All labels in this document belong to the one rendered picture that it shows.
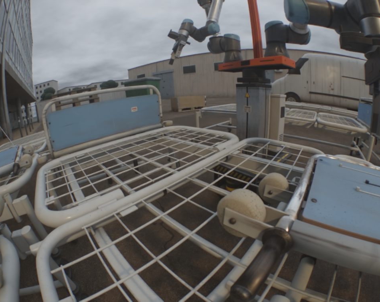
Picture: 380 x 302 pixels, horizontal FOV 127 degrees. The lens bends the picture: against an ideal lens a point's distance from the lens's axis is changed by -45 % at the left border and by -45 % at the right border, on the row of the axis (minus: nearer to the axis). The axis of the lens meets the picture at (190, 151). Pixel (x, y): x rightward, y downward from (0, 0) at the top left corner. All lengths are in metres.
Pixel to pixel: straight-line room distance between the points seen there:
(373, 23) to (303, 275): 0.45
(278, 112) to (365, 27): 0.90
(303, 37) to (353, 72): 6.80
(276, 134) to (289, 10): 0.91
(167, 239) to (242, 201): 0.79
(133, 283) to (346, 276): 0.91
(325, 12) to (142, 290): 0.64
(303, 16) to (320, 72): 7.07
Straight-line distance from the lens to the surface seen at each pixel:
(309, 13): 0.46
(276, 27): 1.06
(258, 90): 1.04
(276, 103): 1.18
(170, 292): 0.79
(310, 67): 7.49
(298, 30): 1.04
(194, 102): 6.65
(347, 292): 0.96
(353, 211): 0.28
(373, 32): 0.41
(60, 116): 0.93
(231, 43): 1.26
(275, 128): 1.20
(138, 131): 1.06
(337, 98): 7.54
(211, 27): 1.12
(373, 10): 0.43
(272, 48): 1.01
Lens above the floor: 0.72
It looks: 20 degrees down
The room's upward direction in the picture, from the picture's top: 3 degrees counter-clockwise
